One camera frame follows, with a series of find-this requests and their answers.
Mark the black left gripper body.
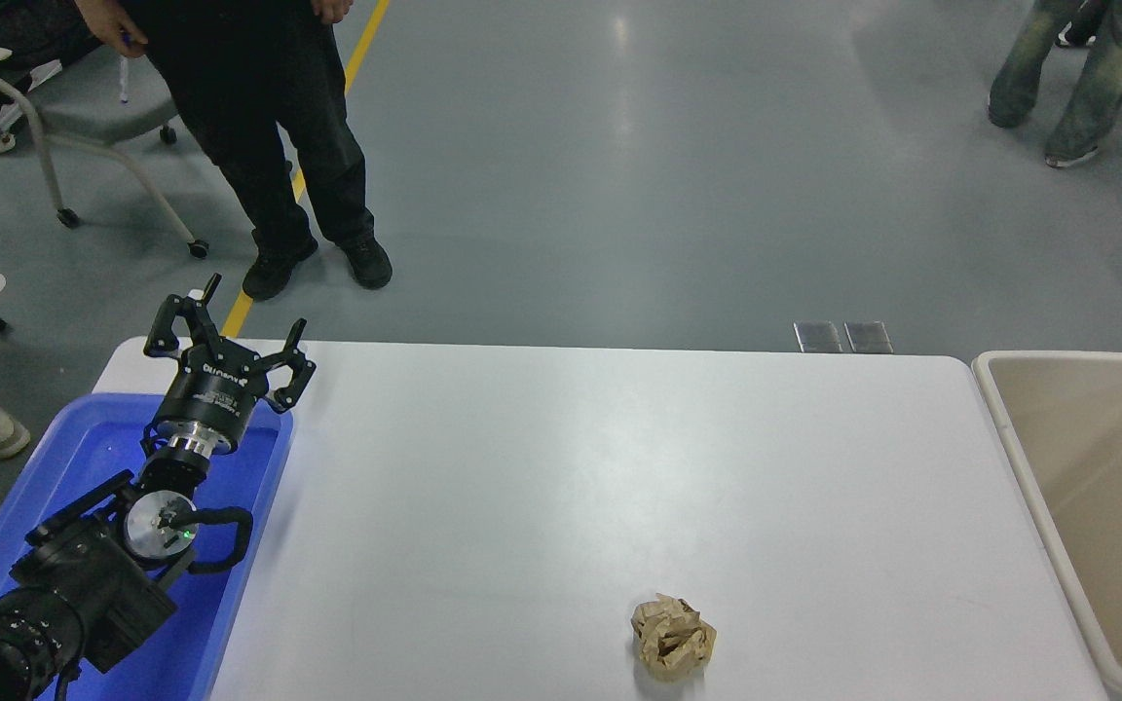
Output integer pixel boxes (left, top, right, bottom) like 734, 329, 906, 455
148, 340, 273, 451

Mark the person's right hand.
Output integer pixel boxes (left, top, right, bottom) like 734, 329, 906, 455
74, 0, 148, 57

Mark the blue plastic tray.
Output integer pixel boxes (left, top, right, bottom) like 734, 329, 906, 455
0, 392, 296, 701

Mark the grey office chair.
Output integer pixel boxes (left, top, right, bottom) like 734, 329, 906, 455
0, 41, 211, 259

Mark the black garment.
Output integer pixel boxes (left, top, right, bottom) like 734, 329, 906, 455
0, 0, 99, 128

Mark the crumpled tan paper ball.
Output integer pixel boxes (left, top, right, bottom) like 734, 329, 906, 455
631, 592, 718, 683

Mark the large pale plastic bin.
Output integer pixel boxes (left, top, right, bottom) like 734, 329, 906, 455
972, 350, 1122, 701

